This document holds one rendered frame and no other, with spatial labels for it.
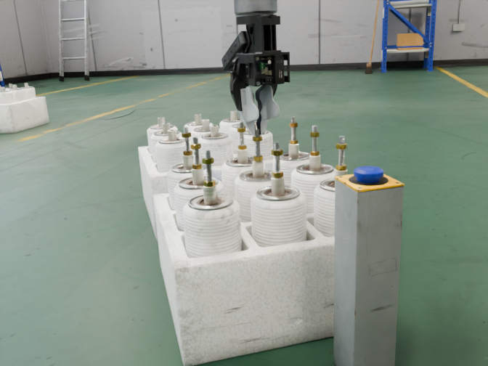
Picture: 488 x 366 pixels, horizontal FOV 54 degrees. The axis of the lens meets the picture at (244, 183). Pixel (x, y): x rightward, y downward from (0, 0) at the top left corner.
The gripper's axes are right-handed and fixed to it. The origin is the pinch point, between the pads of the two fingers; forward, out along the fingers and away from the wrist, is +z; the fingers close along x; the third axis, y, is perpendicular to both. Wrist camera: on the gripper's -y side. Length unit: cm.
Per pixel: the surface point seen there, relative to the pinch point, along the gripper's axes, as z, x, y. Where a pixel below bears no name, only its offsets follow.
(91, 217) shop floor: 34, -23, -67
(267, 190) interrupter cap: 9.3, -3.4, 10.0
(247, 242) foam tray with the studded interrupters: 16.6, -9.3, 13.2
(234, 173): 10.6, -1.1, -7.8
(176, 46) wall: -8, 214, -651
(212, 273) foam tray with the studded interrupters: 18.4, -17.5, 16.8
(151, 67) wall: 21, 180, -680
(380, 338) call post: 26.5, 1.2, 34.1
